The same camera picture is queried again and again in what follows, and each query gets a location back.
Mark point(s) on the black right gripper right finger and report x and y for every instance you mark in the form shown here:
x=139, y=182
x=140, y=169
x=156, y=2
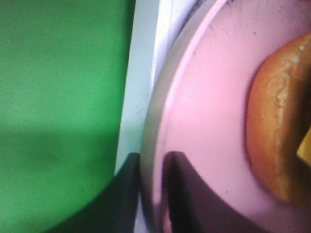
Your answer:
x=194, y=207

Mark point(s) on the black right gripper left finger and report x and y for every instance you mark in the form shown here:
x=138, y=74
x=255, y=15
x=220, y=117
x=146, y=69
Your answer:
x=114, y=209

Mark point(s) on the burger with lettuce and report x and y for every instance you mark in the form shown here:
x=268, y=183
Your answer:
x=277, y=120

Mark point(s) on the white microwave oven body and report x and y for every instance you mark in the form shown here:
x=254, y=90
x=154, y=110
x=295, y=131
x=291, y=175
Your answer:
x=156, y=25

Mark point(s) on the pink round plate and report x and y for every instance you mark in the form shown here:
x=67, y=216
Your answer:
x=199, y=102

